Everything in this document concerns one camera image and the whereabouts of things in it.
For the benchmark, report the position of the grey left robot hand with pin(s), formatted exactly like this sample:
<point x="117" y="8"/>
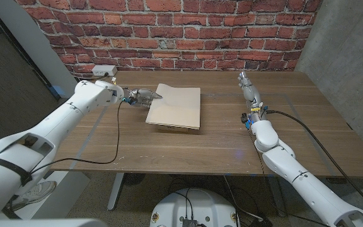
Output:
<point x="142" y="95"/>

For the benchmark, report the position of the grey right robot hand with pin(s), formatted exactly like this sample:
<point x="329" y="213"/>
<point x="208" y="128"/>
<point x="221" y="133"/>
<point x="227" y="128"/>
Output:
<point x="251" y="93"/>

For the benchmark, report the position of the thin beige folder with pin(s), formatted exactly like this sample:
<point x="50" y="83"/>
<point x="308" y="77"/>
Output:
<point x="176" y="105"/>

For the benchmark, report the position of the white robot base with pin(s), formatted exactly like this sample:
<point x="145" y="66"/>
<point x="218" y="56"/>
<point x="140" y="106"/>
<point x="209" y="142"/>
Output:
<point x="194" y="208"/>

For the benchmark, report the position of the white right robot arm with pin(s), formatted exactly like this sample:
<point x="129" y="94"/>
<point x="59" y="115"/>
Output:
<point x="295" y="170"/>

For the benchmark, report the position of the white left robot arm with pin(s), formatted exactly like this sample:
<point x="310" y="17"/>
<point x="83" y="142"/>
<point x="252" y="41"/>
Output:
<point x="43" y="135"/>

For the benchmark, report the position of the cardboard packing box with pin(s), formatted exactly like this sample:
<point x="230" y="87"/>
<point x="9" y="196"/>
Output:
<point x="176" y="128"/>

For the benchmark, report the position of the small white connector tag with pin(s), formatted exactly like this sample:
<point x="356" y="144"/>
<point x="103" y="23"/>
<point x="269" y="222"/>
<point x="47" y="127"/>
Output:
<point x="114" y="80"/>

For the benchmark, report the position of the white power strip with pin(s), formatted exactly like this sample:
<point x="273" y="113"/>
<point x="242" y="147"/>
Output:
<point x="104" y="70"/>

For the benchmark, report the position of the red brick print backdrop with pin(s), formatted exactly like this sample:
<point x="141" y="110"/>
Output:
<point x="175" y="31"/>

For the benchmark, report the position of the white table leg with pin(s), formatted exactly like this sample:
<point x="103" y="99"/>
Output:
<point x="116" y="192"/>

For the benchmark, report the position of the grey table leg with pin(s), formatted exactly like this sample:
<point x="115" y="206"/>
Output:
<point x="277" y="195"/>

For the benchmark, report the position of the dark door panel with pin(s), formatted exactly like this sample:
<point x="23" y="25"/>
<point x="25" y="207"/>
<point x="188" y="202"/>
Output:
<point x="8" y="94"/>

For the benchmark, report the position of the white sneaker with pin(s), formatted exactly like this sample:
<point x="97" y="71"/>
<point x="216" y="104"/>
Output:
<point x="35" y="193"/>

